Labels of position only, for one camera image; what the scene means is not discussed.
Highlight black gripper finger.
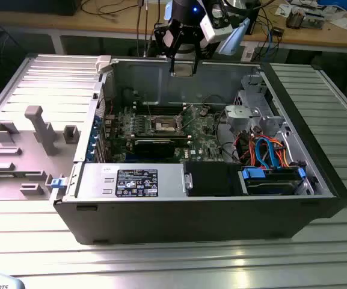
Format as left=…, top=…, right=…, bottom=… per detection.
left=180, top=30, right=203, bottom=75
left=154, top=20, right=180, bottom=75

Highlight silver CPU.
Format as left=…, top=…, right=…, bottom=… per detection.
left=173, top=61, right=196, bottom=78

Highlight metal socket cover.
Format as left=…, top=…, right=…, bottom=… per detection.
left=175, top=104, right=197, bottom=129

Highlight metal locking lever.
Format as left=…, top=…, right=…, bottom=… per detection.
left=144, top=94, right=154, bottom=120

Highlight CPU socket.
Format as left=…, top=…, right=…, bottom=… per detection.
left=149, top=113, right=189, bottom=136

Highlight metal CPU cooler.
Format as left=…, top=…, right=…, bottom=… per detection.
left=286, top=8, right=307, bottom=30

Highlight pale case latch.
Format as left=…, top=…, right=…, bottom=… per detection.
left=96, top=55, right=113, bottom=75

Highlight black tower box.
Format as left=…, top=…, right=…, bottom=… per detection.
left=249, top=10, right=261, bottom=36

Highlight silver drive cage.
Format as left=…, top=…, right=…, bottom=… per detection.
left=223, top=104, right=264, bottom=129

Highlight green motherboard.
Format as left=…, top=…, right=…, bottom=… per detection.
left=108, top=104, right=224, bottom=166

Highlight black graphics card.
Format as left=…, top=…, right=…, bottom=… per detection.
left=133, top=137, right=177, bottom=160

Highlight black equipment box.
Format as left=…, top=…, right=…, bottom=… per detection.
left=0, top=0, right=78, bottom=16

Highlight grey metal box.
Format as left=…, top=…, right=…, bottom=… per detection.
left=304, top=11, right=325, bottom=30

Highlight wooden desk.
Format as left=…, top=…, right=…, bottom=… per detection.
left=0, top=0, right=347, bottom=57

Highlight hard disk in blue carrier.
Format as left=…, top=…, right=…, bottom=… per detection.
left=238, top=166, right=308, bottom=196

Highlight blue cardboard box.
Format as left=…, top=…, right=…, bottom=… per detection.
left=316, top=0, right=347, bottom=10

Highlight white papers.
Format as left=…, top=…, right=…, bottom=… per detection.
left=329, top=17, right=347, bottom=31

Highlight silver power supply unit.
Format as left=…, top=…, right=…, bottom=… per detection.
left=70, top=163, right=189, bottom=200

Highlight black PC case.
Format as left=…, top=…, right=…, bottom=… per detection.
left=52, top=53, right=347, bottom=246

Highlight grey parts rack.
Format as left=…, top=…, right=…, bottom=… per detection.
left=0, top=105, right=82, bottom=202

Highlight blue plastic clip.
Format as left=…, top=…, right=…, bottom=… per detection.
left=51, top=177, right=68, bottom=190

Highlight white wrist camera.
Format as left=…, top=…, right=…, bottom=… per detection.
left=199, top=11, right=233, bottom=43

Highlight grey disk bay frame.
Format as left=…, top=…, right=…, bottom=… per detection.
left=235, top=73, right=284, bottom=138

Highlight blue flat data wire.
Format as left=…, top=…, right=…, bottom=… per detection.
left=256, top=137, right=279, bottom=169

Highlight orange power wires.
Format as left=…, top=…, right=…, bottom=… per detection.
left=238, top=134, right=291, bottom=168

